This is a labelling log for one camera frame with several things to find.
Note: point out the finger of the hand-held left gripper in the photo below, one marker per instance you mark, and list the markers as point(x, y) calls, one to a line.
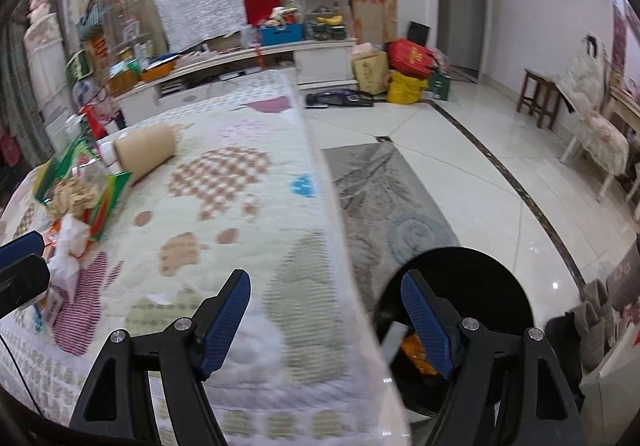
point(20, 246)
point(22, 278)

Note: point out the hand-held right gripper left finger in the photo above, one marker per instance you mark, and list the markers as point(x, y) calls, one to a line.
point(227, 321)

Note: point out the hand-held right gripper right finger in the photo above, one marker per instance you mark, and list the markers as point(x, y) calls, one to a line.
point(425, 321)

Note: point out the black round bin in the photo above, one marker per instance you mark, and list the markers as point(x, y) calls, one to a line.
point(480, 276)

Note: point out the orange snack wrapper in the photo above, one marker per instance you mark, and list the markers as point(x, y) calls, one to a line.
point(417, 353)

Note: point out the crumpled white tissue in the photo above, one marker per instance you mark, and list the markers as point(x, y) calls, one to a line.
point(70, 246)

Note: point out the crumpled brown paper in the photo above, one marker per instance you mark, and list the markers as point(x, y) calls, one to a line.
point(75, 196)

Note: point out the green snack packet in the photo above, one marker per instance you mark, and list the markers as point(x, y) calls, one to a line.
point(70, 159)

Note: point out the green yellow striped packet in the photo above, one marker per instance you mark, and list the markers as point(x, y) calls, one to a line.
point(112, 201)

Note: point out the grey patterned rug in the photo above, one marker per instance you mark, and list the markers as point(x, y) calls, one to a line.
point(380, 206)

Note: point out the white bottle pink label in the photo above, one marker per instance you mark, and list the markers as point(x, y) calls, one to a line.
point(109, 157)

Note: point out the grey curtain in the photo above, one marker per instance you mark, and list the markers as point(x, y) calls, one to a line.
point(15, 91)

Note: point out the grey slippers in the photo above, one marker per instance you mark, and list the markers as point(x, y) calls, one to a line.
point(585, 321)

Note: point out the brown cardboard tube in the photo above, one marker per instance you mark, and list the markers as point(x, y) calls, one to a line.
point(147, 149)

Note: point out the tall white covered cabinet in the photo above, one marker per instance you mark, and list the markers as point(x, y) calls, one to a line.
point(45, 61)

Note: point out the green carton with white print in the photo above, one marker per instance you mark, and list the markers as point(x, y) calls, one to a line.
point(80, 66)

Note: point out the orange basket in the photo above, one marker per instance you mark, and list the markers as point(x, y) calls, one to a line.
point(125, 79)

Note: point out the white paper bag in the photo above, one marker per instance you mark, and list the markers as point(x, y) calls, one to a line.
point(615, 391)

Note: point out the small green box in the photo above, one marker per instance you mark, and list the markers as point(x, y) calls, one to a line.
point(440, 87)

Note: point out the yellow bag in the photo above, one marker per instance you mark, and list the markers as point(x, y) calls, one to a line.
point(406, 87)

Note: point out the black floor appliance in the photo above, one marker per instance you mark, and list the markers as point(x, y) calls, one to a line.
point(340, 99)

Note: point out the pink plush toy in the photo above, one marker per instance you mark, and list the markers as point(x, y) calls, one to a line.
point(40, 5)

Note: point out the white media cabinet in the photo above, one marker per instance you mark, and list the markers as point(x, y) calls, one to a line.
point(215, 76)

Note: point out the tan cardboard box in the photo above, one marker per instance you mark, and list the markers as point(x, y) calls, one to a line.
point(370, 71)

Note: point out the wooden stool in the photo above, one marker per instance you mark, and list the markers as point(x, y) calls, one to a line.
point(537, 86)

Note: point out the floral covered chair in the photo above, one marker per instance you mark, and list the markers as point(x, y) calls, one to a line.
point(595, 121)

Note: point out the red bag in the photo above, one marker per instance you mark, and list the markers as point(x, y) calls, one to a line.
point(411, 56)

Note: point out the black framed panel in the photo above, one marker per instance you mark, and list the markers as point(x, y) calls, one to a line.
point(419, 32)

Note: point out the blue basket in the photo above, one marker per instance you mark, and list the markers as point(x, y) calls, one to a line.
point(280, 34)

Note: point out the white quilted cover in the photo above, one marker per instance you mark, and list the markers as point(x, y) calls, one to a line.
point(200, 11)

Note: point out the white door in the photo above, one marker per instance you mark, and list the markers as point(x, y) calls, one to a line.
point(465, 11)

